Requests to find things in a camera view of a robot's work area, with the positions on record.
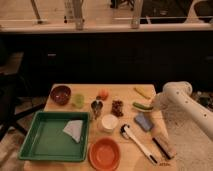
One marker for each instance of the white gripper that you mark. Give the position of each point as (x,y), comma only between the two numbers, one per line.
(158,102)

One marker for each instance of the green pepper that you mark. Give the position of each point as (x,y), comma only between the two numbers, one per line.
(142,107)

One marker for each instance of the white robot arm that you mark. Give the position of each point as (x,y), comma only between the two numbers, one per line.
(179,93)

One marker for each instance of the orange bowl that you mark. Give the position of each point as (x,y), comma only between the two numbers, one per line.
(104,154)

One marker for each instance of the purple bowl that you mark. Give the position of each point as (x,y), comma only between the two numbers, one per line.
(60,94)

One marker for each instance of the yellow corn toy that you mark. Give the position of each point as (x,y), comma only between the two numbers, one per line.
(142,92)

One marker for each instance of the blue sponge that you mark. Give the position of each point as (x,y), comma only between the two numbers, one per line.
(144,122)

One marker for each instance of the dark red grapes toy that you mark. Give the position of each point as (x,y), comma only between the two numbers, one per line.
(117,106)

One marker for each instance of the wooden brush block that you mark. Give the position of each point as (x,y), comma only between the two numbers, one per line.
(164,145)

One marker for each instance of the white round container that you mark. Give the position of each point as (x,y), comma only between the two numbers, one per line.
(109,122)

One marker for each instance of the orange carrot toy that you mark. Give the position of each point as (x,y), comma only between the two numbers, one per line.
(103,94)

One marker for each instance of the metal cup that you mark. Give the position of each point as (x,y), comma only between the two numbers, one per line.
(96,106)

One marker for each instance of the green cup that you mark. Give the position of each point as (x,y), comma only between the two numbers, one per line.
(78,101)

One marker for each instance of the white folded cloth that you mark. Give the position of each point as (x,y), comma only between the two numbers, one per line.
(74,128)

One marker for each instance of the green plastic tray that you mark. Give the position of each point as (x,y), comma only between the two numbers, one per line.
(46,140)

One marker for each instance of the black chair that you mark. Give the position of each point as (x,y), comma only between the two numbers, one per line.
(9,75)

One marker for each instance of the white handled pizza cutter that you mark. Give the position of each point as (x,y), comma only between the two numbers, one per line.
(127,133)

